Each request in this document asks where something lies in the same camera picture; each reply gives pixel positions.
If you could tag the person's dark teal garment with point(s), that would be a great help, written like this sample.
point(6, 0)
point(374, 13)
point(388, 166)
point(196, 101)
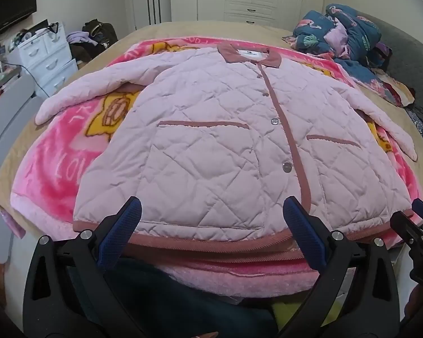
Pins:
point(169, 299)

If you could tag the grey headboard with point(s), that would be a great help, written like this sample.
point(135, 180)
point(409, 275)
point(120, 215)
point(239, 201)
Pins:
point(409, 60)

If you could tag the pink printed blanket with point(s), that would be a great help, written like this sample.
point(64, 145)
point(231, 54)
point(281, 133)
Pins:
point(56, 169)

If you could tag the white door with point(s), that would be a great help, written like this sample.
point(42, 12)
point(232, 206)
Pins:
point(137, 3)

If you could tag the dark clothes pile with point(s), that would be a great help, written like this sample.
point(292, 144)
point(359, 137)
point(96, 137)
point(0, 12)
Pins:
point(81, 51)

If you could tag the pink quilted jacket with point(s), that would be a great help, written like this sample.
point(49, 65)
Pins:
point(211, 119)

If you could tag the tan plush bed cover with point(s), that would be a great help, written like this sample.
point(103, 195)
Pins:
point(151, 30)

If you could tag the white drawer cabinet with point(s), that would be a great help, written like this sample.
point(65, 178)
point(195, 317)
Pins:
point(45, 60)

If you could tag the grey curved cabinet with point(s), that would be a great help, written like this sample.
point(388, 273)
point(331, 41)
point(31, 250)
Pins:
point(7, 137)

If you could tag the yellow red blanket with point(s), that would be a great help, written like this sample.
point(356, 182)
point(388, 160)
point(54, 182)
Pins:
point(400, 91)

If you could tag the striped purple cloth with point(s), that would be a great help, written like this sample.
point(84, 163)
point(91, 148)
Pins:
point(383, 52)

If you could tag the black bag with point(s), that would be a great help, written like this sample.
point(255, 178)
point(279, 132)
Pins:
point(102, 31)

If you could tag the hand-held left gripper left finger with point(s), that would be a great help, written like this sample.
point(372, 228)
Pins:
point(121, 232)

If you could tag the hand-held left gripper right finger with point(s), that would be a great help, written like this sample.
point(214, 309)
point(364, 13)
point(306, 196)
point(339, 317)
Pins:
point(305, 234)

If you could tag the person's yellow-green garment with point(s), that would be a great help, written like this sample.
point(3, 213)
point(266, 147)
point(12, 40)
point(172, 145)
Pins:
point(292, 318)

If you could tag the black flat object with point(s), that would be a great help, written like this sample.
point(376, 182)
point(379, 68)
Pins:
point(44, 28)

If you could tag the blue flamingo quilt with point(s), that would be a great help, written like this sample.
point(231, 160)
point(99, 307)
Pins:
point(359, 38)

